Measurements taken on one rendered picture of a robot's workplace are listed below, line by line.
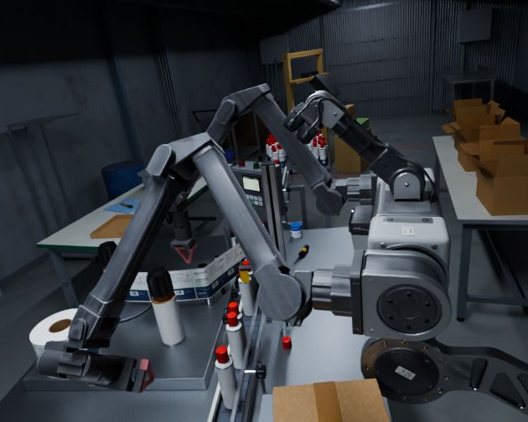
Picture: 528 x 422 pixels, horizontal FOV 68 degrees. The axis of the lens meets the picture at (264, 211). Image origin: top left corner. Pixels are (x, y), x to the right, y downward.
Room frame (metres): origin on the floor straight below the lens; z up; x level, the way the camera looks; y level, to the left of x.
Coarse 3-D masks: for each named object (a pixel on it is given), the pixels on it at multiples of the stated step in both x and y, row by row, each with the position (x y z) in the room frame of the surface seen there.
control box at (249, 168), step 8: (232, 168) 1.36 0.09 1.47; (240, 168) 1.34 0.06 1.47; (248, 168) 1.32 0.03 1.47; (280, 168) 1.32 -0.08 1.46; (240, 176) 1.33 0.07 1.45; (256, 176) 1.27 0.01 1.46; (280, 176) 1.31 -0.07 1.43; (240, 184) 1.33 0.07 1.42; (280, 184) 1.31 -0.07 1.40; (248, 192) 1.31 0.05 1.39; (256, 192) 1.28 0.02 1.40; (280, 192) 1.31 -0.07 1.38; (264, 200) 1.26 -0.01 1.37; (280, 200) 1.30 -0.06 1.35; (256, 208) 1.29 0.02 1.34; (264, 208) 1.26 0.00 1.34; (264, 216) 1.26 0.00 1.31
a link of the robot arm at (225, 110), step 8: (224, 104) 1.10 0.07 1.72; (232, 104) 1.09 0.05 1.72; (216, 112) 1.11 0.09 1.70; (224, 112) 1.10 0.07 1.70; (232, 112) 1.10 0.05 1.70; (216, 120) 1.14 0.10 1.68; (224, 120) 1.11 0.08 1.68; (232, 120) 1.14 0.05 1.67; (208, 128) 1.16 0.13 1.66; (216, 128) 1.15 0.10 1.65; (224, 128) 1.14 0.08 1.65; (216, 136) 1.15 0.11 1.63; (224, 136) 1.16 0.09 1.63; (192, 184) 1.21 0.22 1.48; (176, 200) 1.21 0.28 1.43
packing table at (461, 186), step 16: (448, 144) 3.75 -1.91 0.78; (448, 160) 3.25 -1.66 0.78; (448, 176) 2.85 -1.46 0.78; (464, 176) 2.81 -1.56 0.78; (448, 192) 2.56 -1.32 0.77; (464, 192) 2.49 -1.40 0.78; (464, 208) 2.23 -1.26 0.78; (480, 208) 2.20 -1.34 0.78; (464, 224) 2.12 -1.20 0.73; (480, 224) 2.09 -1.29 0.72; (496, 224) 2.06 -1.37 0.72; (512, 224) 2.04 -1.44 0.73; (464, 240) 2.11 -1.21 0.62; (464, 256) 2.11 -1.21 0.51; (464, 272) 2.11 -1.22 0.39; (464, 288) 2.11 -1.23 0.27; (512, 288) 2.15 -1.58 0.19; (464, 304) 2.10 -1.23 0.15; (512, 304) 2.02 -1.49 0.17
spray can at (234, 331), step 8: (232, 312) 1.05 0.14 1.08; (232, 320) 1.02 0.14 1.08; (232, 328) 1.02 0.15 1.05; (240, 328) 1.02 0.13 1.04; (232, 336) 1.01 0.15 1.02; (240, 336) 1.02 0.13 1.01; (232, 344) 1.01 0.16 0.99; (240, 344) 1.01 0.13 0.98; (232, 352) 1.02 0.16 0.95; (240, 352) 1.01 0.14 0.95; (240, 360) 1.01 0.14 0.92; (240, 368) 1.01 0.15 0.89
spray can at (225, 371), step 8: (216, 352) 0.88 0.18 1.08; (224, 352) 0.87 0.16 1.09; (216, 360) 0.89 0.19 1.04; (224, 360) 0.87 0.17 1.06; (232, 360) 0.88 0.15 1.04; (216, 368) 0.87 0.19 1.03; (224, 368) 0.86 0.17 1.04; (232, 368) 0.87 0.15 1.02; (224, 376) 0.86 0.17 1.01; (232, 376) 0.87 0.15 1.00; (224, 384) 0.86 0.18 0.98; (232, 384) 0.86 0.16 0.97; (224, 392) 0.86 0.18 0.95; (232, 392) 0.86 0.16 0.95; (224, 400) 0.87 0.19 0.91; (232, 400) 0.86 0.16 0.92; (240, 400) 0.88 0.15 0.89
